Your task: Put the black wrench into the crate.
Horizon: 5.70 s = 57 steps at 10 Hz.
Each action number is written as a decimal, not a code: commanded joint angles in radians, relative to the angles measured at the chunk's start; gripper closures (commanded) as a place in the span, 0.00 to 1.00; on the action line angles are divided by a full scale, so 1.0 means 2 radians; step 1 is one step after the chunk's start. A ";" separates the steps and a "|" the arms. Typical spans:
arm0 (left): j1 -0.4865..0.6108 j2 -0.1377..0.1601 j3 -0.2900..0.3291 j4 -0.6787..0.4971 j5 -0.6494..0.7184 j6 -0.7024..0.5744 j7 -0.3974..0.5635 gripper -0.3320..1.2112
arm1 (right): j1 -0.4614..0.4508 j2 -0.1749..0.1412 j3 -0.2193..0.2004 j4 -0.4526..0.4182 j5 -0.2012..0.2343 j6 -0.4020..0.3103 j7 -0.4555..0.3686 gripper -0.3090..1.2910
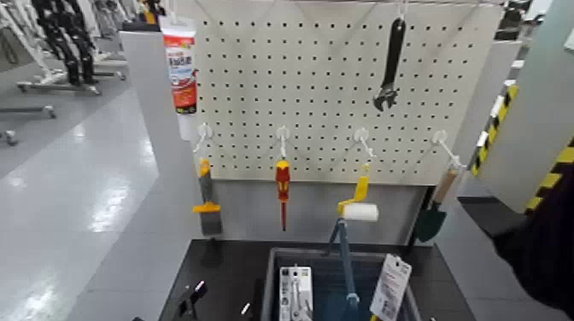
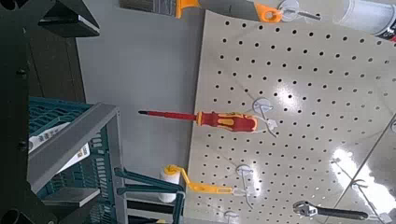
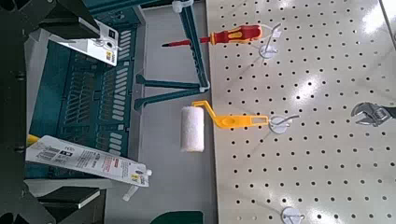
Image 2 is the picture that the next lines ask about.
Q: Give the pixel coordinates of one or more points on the gray partition panel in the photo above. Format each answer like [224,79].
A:
[140,62]

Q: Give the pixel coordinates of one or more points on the beige perforated pegboard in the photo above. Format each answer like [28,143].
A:
[311,93]

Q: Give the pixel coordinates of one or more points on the red yellow screwdriver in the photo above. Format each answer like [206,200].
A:
[236,123]

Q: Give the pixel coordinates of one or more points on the teal crate with gray rim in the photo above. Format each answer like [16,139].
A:
[96,174]

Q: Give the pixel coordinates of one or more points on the red white sealant tube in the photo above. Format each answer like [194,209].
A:
[367,15]

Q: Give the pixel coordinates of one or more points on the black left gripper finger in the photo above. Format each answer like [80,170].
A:
[73,197]
[74,21]

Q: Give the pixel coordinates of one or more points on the white printed tool package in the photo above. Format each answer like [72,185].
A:
[46,137]

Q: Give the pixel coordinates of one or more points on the white round pegboard hook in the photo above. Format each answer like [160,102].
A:
[244,170]
[288,9]
[261,105]
[230,215]

